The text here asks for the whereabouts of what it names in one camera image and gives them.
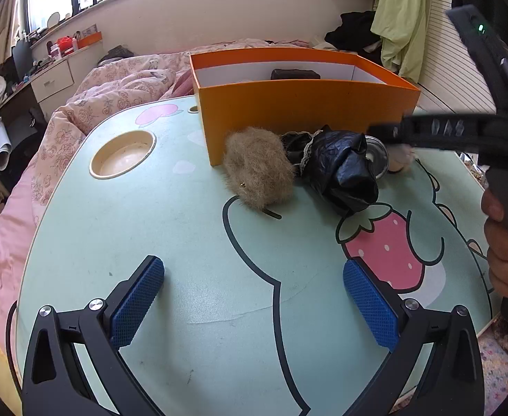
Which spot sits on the orange cardboard box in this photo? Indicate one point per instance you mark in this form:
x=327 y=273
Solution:
x=301 y=104

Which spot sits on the white slatted panel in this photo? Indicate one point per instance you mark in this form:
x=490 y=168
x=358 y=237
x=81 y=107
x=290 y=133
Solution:
x=444 y=52

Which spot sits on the round white mirror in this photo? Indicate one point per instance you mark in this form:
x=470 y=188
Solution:
x=53 y=18

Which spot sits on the grey folded clothes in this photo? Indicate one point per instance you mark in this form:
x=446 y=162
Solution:
x=116 y=54

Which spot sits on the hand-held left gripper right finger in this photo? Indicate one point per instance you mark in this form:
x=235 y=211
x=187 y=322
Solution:
x=371 y=307

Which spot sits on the maroon pillow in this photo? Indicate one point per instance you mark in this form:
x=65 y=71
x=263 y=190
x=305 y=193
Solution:
x=182 y=86

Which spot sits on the person's right hand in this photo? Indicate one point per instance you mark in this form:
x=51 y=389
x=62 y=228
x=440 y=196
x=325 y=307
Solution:
x=503 y=264

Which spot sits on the light green hanging garment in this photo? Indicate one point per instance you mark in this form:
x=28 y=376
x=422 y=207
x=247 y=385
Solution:
x=401 y=17

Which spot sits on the pink bed sheet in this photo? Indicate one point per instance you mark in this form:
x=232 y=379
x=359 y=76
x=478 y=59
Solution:
x=2 y=247

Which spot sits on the green cartoon desktop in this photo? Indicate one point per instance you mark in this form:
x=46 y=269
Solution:
x=150 y=216

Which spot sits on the white drawer cabinet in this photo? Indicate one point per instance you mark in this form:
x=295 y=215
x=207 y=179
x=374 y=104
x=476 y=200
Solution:
x=52 y=80

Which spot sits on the dark brown packet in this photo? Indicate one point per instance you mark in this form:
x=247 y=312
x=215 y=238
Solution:
x=295 y=74

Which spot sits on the red container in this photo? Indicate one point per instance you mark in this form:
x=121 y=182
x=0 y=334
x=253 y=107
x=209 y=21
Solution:
x=65 y=45

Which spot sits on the small pale doll figure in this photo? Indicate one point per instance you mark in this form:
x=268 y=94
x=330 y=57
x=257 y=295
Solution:
x=401 y=158

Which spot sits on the speckled rug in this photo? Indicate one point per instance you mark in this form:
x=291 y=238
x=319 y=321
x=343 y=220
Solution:
x=496 y=364

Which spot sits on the black computer monitor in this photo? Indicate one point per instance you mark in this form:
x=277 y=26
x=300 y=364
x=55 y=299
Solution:
x=22 y=58

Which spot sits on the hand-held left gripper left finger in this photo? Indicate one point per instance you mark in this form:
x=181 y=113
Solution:
x=137 y=303

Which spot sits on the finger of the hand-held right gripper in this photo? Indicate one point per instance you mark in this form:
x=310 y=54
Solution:
x=388 y=132

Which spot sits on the pile of black clothes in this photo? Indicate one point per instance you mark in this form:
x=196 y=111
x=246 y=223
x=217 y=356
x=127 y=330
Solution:
x=353 y=30

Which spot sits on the blue metal tin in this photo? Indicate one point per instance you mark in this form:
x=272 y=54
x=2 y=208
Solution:
x=377 y=156

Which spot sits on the pink floral quilt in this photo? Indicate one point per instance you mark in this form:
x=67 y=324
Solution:
x=106 y=95

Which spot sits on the black lace-trimmed scrunchie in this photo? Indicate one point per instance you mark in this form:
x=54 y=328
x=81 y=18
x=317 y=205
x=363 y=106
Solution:
x=340 y=169

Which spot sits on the cream curtain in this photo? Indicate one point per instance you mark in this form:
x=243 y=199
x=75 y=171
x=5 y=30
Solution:
x=6 y=13

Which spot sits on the tan furry pouch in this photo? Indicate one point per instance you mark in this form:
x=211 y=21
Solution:
x=258 y=169

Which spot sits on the orange storage tray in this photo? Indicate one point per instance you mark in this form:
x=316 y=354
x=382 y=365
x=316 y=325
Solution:
x=90 y=40

